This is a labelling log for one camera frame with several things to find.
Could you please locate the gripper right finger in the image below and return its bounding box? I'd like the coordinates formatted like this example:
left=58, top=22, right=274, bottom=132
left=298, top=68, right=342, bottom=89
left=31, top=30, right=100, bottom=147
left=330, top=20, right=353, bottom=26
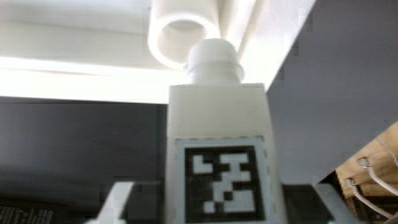
left=314, top=184, right=363, bottom=224

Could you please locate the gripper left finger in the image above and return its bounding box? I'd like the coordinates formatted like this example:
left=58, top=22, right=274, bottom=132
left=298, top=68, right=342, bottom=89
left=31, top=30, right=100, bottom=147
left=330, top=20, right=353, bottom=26
left=86, top=182, right=136, bottom=224

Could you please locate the white table leg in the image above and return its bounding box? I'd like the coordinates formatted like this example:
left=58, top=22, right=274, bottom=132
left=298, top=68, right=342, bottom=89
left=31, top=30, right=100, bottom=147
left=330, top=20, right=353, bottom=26
left=164, top=39, right=289, bottom=224

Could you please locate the white square tabletop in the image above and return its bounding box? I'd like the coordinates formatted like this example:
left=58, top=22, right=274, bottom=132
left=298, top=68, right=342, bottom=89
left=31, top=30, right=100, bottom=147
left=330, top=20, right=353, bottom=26
left=0, top=0, right=317, bottom=104

